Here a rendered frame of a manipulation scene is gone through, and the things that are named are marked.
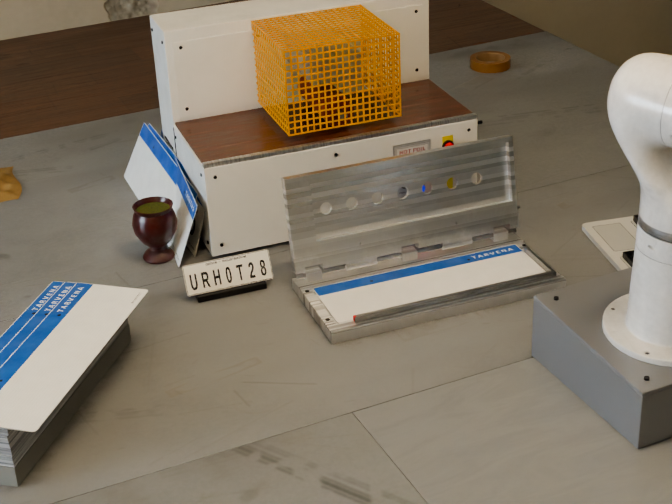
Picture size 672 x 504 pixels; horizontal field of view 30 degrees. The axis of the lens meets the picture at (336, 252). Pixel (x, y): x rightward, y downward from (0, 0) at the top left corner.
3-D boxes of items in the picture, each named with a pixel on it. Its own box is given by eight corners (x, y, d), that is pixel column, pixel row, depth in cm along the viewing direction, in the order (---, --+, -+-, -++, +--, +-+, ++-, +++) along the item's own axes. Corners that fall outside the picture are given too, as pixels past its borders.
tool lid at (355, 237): (284, 179, 216) (280, 177, 218) (296, 282, 222) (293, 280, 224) (512, 136, 229) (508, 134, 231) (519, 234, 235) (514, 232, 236)
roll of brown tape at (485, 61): (504, 57, 329) (504, 49, 327) (515, 71, 320) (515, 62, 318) (465, 61, 327) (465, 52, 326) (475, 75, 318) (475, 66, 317)
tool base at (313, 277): (331, 344, 209) (330, 325, 207) (292, 288, 226) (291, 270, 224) (565, 290, 221) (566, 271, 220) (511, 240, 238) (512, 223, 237)
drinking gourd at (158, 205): (156, 243, 244) (150, 191, 238) (190, 252, 239) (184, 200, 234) (127, 261, 237) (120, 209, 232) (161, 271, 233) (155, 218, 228)
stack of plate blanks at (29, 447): (18, 487, 179) (6, 429, 174) (-63, 475, 182) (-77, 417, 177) (131, 340, 212) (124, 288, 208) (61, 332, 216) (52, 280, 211)
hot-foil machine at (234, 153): (211, 262, 236) (192, 70, 218) (162, 180, 270) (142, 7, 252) (565, 188, 258) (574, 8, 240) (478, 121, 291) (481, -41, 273)
